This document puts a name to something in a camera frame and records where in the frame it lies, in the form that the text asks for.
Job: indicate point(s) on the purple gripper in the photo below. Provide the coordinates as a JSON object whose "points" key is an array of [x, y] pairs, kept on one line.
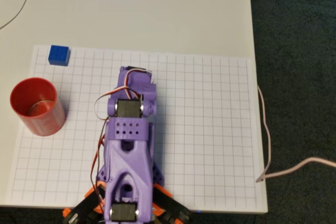
{"points": [[135, 71]]}

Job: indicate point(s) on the blue toy brick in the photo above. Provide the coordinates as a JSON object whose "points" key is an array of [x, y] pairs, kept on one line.
{"points": [[59, 54]]}

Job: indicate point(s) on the purple robot arm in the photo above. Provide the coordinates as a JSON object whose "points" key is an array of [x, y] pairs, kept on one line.
{"points": [[126, 161]]}

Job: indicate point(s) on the red cup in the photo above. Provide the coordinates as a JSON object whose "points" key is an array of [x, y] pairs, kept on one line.
{"points": [[47, 124]]}

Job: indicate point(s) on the white grid paper sheet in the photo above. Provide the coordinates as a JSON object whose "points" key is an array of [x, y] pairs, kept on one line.
{"points": [[210, 129]]}

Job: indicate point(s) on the black orange table clamp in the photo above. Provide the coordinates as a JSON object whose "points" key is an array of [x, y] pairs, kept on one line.
{"points": [[81, 208], [170, 203]]}

